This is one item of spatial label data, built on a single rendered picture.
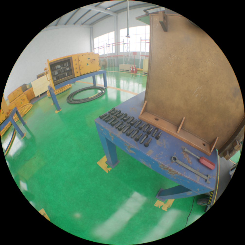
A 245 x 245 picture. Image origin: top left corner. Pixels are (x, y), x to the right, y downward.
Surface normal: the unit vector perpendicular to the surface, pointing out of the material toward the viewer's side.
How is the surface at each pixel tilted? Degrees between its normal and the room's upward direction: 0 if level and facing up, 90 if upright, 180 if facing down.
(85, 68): 90
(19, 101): 90
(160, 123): 0
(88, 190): 0
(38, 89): 90
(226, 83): 90
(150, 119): 0
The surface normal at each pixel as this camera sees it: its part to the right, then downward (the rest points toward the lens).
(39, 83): 0.78, 0.41
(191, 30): -0.64, 0.51
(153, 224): 0.00, -0.75
